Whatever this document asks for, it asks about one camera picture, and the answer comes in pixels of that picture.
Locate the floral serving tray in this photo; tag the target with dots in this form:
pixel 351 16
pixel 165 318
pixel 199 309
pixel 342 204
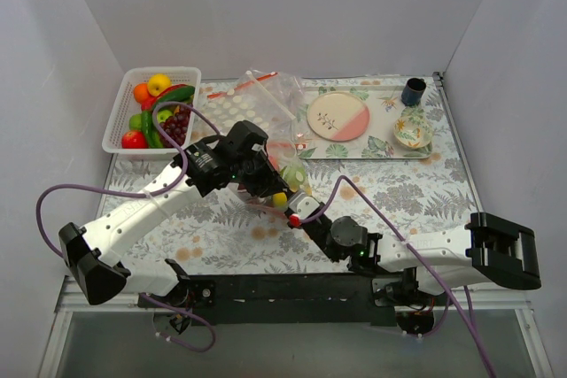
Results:
pixel 390 148

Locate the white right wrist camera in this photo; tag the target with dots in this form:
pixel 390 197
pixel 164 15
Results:
pixel 300 207

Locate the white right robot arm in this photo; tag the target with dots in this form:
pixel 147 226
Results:
pixel 488 249

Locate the small green apple toy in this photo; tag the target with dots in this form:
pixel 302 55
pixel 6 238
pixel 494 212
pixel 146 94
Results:
pixel 135 122

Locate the white plastic fruit basket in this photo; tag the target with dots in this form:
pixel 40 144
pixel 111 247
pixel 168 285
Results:
pixel 125 106

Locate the small orange tangerine toy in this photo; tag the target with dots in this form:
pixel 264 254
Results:
pixel 141 93

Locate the dark blue cup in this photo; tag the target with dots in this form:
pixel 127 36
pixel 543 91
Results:
pixel 413 91

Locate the yellow lemon toy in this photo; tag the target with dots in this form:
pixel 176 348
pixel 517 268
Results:
pixel 280 201

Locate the pink beige round plate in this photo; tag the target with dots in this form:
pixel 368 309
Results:
pixel 338 116

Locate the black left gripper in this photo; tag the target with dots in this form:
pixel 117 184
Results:
pixel 266 180

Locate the dotted zip bag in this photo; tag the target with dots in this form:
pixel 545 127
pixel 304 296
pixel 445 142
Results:
pixel 271 101
pixel 284 157

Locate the purple grape bunch toy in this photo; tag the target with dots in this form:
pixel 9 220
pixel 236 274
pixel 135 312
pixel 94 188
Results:
pixel 175 122

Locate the floral tablecloth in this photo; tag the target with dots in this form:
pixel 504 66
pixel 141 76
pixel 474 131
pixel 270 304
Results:
pixel 416 195

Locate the green cucumber toy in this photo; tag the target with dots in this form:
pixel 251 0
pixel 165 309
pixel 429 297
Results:
pixel 179 95

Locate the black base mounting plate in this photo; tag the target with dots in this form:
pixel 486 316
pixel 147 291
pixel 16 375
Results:
pixel 389 301

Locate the dotted zip top bag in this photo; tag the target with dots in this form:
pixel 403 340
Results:
pixel 284 157

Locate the red chili pepper toy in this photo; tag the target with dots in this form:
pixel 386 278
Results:
pixel 151 100

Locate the red apple toy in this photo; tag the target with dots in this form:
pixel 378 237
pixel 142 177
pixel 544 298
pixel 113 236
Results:
pixel 134 140

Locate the green lime toy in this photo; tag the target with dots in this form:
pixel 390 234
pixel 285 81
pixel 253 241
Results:
pixel 294 175

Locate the floral patterned bowl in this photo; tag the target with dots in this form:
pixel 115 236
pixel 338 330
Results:
pixel 413 132

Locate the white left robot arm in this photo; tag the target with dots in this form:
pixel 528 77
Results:
pixel 96 253

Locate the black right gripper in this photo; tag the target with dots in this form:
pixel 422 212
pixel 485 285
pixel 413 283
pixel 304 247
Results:
pixel 291 212

